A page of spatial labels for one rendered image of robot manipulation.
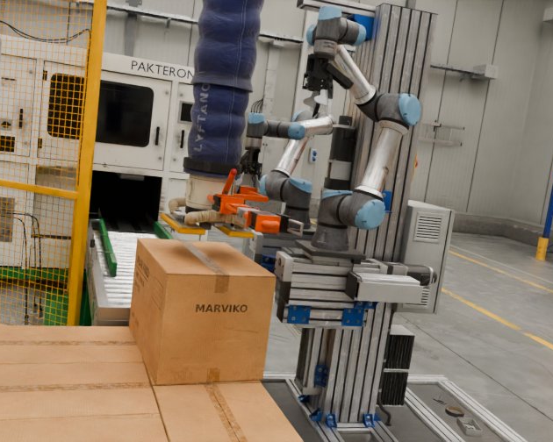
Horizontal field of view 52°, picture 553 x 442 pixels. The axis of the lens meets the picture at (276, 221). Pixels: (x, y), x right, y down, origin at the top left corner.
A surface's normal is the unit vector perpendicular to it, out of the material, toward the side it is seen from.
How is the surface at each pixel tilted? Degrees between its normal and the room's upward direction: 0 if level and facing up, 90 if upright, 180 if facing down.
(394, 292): 90
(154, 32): 90
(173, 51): 90
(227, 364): 90
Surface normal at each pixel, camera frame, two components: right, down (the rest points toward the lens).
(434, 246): 0.25, 0.16
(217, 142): 0.14, -0.12
